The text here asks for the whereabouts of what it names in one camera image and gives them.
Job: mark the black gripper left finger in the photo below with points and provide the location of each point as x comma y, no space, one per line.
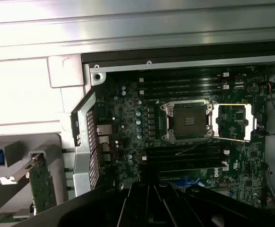
132,208

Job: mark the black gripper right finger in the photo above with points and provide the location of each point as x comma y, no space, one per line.
182,212

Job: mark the black RAM slot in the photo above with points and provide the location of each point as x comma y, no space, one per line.
175,84
175,94
187,165
175,89
175,79
163,148
187,159
187,153

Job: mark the thin metal locking lever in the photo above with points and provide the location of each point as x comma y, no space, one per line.
194,148

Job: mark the silver metal PC case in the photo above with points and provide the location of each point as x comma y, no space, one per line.
85,151

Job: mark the green motherboard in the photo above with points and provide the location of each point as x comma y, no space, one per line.
246,165

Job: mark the silver ethernet port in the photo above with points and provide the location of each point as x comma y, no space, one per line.
104,130

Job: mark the grey parts rack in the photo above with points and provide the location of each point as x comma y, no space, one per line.
54,142

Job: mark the silver socket cover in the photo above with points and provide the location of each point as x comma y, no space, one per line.
248,123

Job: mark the pale grey square block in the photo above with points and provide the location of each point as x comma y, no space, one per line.
65,71

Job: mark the CPU socket with silver frame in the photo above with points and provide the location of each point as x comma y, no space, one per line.
189,118

